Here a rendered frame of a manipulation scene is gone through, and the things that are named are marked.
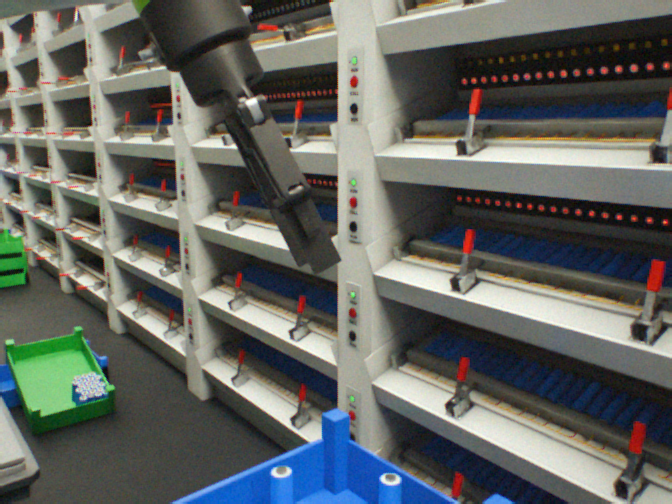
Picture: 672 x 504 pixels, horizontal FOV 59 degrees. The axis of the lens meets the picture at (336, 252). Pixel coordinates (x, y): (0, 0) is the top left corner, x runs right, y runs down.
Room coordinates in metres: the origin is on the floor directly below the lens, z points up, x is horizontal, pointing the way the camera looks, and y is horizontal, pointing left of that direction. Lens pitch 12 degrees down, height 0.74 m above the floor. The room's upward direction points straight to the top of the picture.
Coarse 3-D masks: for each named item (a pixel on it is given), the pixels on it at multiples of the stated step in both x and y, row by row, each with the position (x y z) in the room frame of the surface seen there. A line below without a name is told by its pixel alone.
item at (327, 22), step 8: (328, 16) 1.17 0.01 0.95; (312, 24) 1.19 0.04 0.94; (320, 24) 1.17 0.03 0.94; (328, 24) 1.15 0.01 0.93; (264, 32) 1.32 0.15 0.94; (272, 32) 1.30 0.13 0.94; (280, 32) 1.28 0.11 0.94; (256, 40) 1.35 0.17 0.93; (264, 40) 1.31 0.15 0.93; (272, 40) 1.28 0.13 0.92
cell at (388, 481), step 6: (384, 474) 0.44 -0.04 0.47; (390, 474) 0.43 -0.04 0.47; (396, 474) 0.44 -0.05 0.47; (384, 480) 0.43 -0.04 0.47; (390, 480) 0.42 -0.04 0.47; (396, 480) 0.43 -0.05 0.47; (384, 486) 0.42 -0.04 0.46; (390, 486) 0.42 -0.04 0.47; (396, 486) 0.42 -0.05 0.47; (384, 492) 0.42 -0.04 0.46; (390, 492) 0.42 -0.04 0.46; (396, 492) 0.42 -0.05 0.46; (384, 498) 0.42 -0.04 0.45; (390, 498) 0.42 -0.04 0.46; (396, 498) 0.42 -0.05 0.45
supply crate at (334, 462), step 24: (336, 432) 0.50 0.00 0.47; (288, 456) 0.48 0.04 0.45; (312, 456) 0.50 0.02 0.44; (336, 456) 0.50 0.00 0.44; (360, 456) 0.50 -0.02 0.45; (240, 480) 0.45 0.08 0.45; (264, 480) 0.47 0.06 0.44; (312, 480) 0.50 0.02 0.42; (336, 480) 0.50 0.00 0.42; (360, 480) 0.50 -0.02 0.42; (408, 480) 0.45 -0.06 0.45
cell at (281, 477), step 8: (272, 472) 0.44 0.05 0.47; (280, 472) 0.44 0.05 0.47; (288, 472) 0.44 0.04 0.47; (272, 480) 0.43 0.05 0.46; (280, 480) 0.43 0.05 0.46; (288, 480) 0.43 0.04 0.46; (272, 488) 0.43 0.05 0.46; (280, 488) 0.43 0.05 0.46; (288, 488) 0.43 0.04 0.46; (272, 496) 0.43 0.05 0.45; (280, 496) 0.43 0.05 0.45; (288, 496) 0.43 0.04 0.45
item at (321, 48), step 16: (336, 0) 1.05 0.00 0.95; (288, 16) 1.47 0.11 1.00; (304, 16) 1.42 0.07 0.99; (336, 16) 1.05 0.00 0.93; (336, 32) 1.08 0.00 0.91; (256, 48) 1.30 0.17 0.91; (272, 48) 1.22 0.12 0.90; (288, 48) 1.18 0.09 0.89; (304, 48) 1.14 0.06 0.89; (320, 48) 1.10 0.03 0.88; (336, 48) 1.07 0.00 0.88; (272, 64) 1.24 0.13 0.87; (288, 64) 1.20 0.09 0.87; (304, 64) 1.16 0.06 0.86
